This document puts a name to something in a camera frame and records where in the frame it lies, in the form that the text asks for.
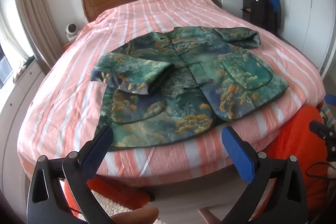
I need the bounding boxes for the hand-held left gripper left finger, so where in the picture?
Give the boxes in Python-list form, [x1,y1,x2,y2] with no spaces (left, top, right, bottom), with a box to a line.
[26,125,114,224]

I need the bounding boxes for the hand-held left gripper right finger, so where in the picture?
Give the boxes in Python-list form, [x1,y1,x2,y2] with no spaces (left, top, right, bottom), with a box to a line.
[221,126,308,224]

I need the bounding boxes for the green printed padded jacket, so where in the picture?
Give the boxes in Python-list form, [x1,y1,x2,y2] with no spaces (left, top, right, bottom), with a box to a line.
[91,26,290,152]

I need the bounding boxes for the person's orange fleece jacket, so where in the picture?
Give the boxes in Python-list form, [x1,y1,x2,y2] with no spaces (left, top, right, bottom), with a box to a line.
[87,105,336,224]

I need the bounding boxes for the pink striped bedsheet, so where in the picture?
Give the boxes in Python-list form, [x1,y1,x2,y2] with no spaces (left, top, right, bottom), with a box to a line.
[17,0,326,186]

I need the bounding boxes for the white low cabinet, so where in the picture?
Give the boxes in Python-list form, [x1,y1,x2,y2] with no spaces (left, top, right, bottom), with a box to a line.
[0,56,53,214]

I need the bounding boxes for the white wardrobe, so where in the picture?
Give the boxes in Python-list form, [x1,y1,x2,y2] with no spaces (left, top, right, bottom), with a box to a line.
[252,0,336,69]

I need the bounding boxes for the wooden nightstand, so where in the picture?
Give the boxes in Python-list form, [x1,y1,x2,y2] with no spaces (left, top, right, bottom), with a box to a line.
[62,39,77,51]

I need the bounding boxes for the dark jacket on chair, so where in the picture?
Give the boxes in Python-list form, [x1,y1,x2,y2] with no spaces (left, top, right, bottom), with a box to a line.
[249,0,282,35]

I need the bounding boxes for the window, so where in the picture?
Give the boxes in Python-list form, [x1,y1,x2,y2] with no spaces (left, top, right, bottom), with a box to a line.
[0,0,30,90]

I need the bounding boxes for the beige curtain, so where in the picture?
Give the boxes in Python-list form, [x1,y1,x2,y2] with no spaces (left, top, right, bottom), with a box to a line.
[13,0,62,69]

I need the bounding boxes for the black cable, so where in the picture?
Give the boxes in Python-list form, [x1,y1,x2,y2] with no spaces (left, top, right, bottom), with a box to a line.
[307,161,336,180]

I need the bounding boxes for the small white camera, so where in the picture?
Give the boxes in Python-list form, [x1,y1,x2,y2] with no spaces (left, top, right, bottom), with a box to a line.
[65,23,79,41]

